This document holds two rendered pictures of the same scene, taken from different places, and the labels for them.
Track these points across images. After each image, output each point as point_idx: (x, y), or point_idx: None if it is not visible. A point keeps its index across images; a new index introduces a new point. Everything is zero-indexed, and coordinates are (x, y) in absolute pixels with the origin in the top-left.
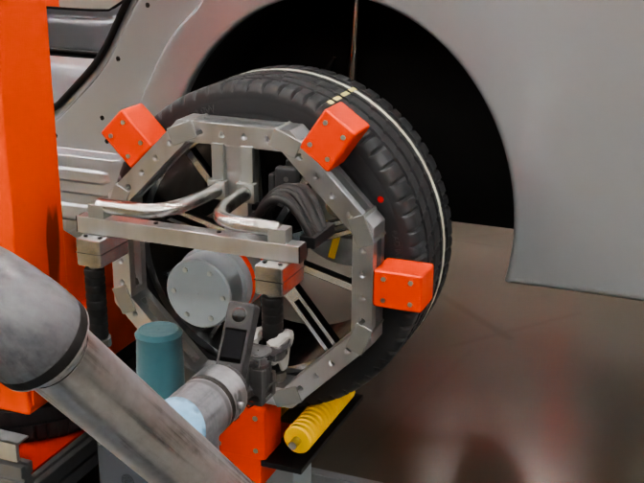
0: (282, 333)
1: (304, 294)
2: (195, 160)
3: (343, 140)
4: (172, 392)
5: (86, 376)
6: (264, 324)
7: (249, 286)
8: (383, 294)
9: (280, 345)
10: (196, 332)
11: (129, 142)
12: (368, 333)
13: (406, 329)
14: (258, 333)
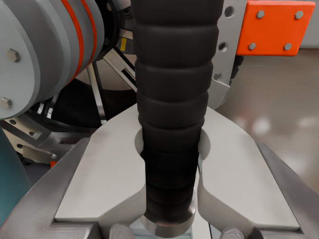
0: (207, 121)
1: (129, 63)
2: None
3: None
4: (4, 191)
5: None
6: (154, 105)
7: (72, 36)
8: (254, 37)
9: (285, 200)
10: (36, 109)
11: None
12: (225, 88)
13: (231, 81)
14: (135, 137)
